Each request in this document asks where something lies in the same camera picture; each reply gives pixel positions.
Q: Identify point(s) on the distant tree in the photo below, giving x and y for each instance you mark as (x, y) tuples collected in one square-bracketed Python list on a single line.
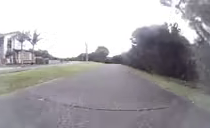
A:
[(99, 54)]

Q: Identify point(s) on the pole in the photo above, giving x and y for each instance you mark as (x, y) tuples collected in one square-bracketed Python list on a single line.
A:
[(86, 52)]

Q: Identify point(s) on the grey asphalt path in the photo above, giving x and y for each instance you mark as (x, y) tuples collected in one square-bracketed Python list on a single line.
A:
[(106, 86)]

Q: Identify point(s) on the low fence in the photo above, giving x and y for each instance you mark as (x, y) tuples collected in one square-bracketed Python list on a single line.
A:
[(48, 61)]

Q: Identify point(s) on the row of dark trees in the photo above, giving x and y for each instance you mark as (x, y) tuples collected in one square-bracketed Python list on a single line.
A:
[(166, 50)]

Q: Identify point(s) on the palm tree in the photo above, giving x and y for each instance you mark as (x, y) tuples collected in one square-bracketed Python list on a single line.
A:
[(22, 39), (34, 41)]

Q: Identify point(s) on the grass strip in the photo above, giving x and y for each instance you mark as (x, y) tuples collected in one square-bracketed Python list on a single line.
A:
[(29, 77)]

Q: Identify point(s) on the grass verge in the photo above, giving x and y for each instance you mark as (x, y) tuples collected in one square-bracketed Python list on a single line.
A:
[(179, 88)]

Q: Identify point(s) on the grey road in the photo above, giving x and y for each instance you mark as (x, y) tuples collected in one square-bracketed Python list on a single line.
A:
[(9, 69)]

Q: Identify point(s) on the pale house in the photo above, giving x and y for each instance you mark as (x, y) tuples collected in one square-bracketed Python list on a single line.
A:
[(8, 48)]

